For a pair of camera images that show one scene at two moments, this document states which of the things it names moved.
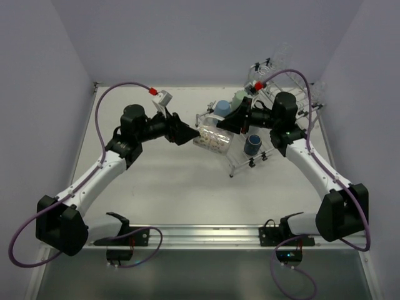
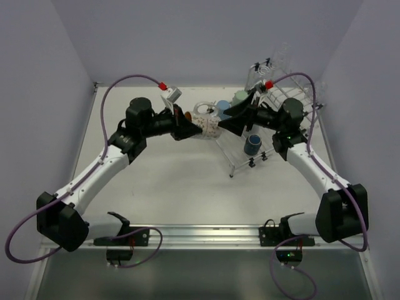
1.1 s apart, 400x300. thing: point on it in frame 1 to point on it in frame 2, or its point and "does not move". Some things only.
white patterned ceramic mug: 214,138 to 205,115
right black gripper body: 245,115 does not move
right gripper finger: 239,120 does not move
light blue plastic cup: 222,109 does not move
